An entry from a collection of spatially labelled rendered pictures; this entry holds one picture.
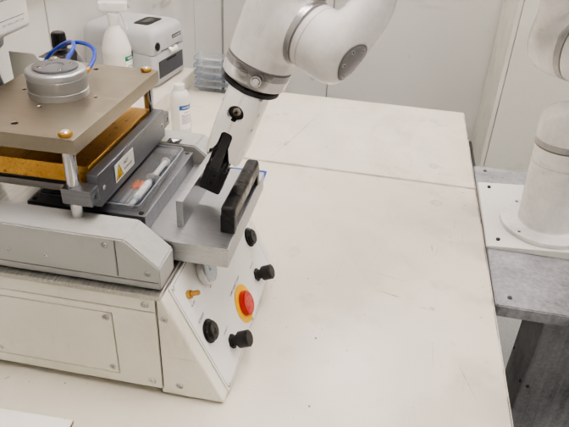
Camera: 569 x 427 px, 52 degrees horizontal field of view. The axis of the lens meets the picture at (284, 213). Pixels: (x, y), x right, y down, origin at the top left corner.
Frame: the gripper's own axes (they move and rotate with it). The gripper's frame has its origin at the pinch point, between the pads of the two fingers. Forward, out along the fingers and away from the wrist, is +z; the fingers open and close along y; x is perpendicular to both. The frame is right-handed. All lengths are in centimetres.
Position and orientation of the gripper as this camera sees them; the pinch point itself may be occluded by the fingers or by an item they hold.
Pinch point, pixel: (214, 177)
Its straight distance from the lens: 83.3
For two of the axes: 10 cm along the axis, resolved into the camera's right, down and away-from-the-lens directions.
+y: 1.8, -5.0, 8.4
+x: -9.1, -4.2, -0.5
